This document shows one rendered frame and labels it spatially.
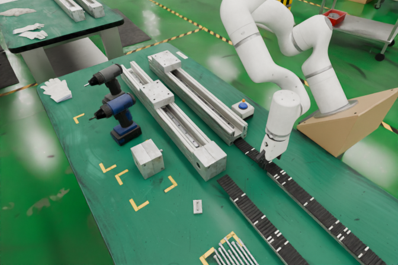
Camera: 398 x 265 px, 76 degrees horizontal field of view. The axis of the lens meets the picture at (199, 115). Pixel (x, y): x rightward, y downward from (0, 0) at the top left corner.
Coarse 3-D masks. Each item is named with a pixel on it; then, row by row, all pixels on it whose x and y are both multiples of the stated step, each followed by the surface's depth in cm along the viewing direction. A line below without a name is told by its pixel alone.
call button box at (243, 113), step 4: (236, 104) 125; (248, 104) 125; (232, 108) 125; (236, 108) 122; (240, 108) 122; (248, 108) 122; (252, 108) 122; (236, 112) 123; (240, 112) 120; (244, 112) 120; (248, 112) 122; (252, 112) 124; (240, 116) 121; (244, 116) 121; (248, 116) 124; (252, 116) 126; (244, 120) 123
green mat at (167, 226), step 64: (128, 64) 166; (192, 64) 165; (64, 128) 123; (256, 128) 121; (128, 192) 97; (192, 192) 96; (256, 192) 96; (320, 192) 95; (384, 192) 95; (128, 256) 80; (192, 256) 80; (256, 256) 79; (320, 256) 79; (384, 256) 79
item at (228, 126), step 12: (156, 72) 154; (168, 72) 143; (180, 72) 143; (168, 84) 145; (180, 84) 134; (192, 84) 136; (180, 96) 138; (192, 96) 126; (204, 96) 130; (192, 108) 130; (204, 108) 119; (216, 108) 124; (228, 108) 119; (204, 120) 124; (216, 120) 113; (228, 120) 119; (240, 120) 113; (216, 132) 118; (228, 132) 108; (240, 132) 113; (228, 144) 113
